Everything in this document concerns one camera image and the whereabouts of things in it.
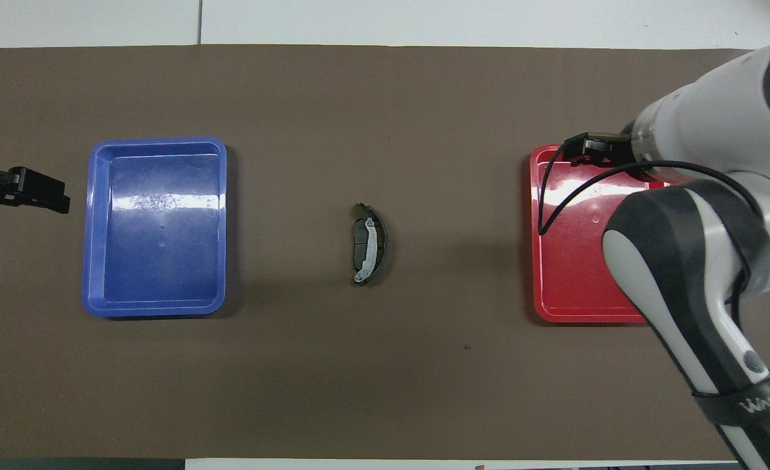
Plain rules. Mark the blue plastic tray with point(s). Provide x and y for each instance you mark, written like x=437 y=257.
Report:
x=130 y=281

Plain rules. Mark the brown table mat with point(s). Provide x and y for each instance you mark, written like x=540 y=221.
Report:
x=385 y=391

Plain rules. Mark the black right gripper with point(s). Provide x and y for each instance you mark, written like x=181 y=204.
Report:
x=600 y=150

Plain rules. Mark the red plastic tray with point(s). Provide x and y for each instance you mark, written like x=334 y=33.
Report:
x=574 y=281

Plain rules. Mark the grey brake pad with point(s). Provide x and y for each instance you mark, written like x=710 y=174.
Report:
x=361 y=245

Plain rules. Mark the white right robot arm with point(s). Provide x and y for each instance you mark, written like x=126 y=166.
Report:
x=705 y=261

